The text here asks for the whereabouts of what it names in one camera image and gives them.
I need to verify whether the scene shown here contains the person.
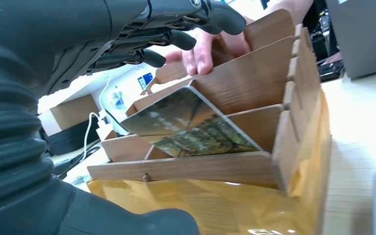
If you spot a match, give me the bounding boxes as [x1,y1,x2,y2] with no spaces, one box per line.
[300,0,330,62]

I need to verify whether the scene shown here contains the wooden card rack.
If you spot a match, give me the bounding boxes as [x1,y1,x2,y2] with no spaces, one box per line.
[87,9,322,192]

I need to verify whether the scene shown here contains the forest print room key card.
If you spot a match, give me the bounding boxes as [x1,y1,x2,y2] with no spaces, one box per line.
[120,86,263,159]

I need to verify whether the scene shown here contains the grey Lenovo laptop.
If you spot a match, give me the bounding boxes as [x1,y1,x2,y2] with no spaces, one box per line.
[325,0,376,81]

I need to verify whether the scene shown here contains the brown cardboard box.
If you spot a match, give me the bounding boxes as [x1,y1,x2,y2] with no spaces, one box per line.
[38,94,100,137]

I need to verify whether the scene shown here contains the clear plastic bottle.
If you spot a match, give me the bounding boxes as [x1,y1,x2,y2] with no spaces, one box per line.
[109,86,126,111]

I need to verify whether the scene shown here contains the black flat case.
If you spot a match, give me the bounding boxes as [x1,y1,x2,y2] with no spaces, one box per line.
[45,124,101,157]

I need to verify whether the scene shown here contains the white charger block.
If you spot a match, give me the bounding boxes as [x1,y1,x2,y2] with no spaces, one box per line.
[95,109,115,141]

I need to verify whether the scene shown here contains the yellow transparent tape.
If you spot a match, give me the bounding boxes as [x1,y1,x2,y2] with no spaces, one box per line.
[87,89,332,235]

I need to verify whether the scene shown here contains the white charger cable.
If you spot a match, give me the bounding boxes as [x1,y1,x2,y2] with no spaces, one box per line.
[81,75,112,163]

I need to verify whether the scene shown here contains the black cable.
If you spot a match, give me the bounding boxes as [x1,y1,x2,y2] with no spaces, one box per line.
[53,147,106,180]

